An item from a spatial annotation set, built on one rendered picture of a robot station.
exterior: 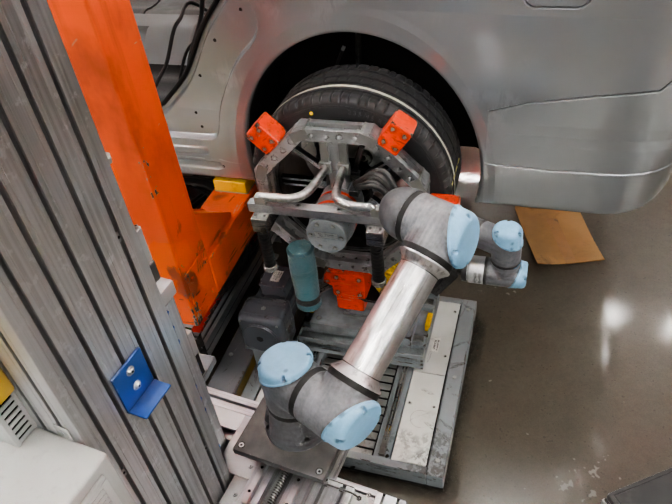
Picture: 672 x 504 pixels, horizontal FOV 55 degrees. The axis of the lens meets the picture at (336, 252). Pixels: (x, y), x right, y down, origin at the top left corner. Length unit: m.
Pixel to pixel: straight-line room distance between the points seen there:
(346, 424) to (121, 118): 0.96
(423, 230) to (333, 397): 0.37
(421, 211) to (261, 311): 1.16
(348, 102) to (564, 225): 1.68
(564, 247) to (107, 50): 2.22
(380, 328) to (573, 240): 2.06
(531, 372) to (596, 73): 1.22
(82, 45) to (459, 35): 0.97
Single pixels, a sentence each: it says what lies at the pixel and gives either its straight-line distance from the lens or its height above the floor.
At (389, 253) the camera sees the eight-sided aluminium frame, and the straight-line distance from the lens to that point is 2.10.
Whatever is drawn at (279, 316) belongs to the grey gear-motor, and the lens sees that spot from 2.32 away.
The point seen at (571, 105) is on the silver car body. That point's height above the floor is 1.12.
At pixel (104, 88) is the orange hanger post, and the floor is 1.38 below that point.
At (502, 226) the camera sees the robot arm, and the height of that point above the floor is 1.01.
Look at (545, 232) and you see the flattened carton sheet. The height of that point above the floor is 0.01.
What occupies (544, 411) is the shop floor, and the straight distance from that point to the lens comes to 2.56.
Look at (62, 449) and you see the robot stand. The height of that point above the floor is 1.23.
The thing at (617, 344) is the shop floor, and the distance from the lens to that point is 2.82.
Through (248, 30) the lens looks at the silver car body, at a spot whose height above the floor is 1.30.
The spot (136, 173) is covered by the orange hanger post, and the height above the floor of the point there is 1.13.
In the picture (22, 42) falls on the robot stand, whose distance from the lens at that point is 0.87.
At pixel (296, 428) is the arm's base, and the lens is 1.43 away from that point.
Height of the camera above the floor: 2.06
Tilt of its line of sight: 41 degrees down
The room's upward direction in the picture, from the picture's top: 7 degrees counter-clockwise
